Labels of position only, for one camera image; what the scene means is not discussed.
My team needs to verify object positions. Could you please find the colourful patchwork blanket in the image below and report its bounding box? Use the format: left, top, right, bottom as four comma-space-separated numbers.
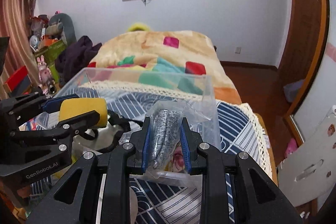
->
88, 29, 242, 105

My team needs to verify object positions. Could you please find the dark purple cloth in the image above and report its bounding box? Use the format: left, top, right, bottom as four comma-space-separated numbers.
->
55, 35, 102, 83

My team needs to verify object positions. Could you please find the yellow green plush toy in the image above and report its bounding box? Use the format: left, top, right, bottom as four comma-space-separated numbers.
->
126, 22, 153, 33

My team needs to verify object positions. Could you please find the pink rabbit figure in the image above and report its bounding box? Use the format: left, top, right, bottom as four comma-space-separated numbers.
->
37, 55, 53, 88

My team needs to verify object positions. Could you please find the red box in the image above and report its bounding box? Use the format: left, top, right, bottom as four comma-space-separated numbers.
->
3, 65, 33, 95

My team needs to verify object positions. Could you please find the yellow sponge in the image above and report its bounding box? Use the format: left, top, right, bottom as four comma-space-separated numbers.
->
59, 98, 109, 128

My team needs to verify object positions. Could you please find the white wardrobe door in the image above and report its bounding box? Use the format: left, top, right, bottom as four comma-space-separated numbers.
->
296, 0, 336, 142

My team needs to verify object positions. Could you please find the green cardboard box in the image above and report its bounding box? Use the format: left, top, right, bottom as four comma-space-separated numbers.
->
34, 39, 68, 67

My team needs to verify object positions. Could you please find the striped pink curtain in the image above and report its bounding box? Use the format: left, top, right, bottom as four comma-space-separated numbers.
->
0, 0, 45, 100

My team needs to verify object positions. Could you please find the grey cloth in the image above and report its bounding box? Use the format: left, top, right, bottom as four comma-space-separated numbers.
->
283, 79, 305, 103

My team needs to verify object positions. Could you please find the white bag with black strap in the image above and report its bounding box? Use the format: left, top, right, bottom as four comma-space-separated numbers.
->
73, 111, 132, 154

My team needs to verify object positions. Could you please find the grey plush toy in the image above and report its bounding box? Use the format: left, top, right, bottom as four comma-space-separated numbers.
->
47, 13, 77, 46

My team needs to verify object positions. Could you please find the pink item on floor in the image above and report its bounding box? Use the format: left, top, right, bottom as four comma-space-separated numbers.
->
285, 138, 299, 156

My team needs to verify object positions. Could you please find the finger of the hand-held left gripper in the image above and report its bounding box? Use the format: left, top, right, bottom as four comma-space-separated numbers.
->
0, 93, 80, 122
12, 109, 101, 151

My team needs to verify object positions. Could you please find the brown wooden door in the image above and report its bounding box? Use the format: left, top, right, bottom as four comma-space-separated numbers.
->
278, 0, 330, 121

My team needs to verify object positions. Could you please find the steel scourer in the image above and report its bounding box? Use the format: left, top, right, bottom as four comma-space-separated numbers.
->
143, 101, 210, 180

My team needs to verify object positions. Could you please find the clear plastic storage bin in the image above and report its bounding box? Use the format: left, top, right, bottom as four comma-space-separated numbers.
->
52, 67, 221, 152

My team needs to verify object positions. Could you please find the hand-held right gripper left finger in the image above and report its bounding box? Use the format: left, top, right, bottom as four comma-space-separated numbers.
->
26, 116, 152, 224

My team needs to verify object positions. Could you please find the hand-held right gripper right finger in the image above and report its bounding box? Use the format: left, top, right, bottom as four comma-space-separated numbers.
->
180, 116, 303, 224

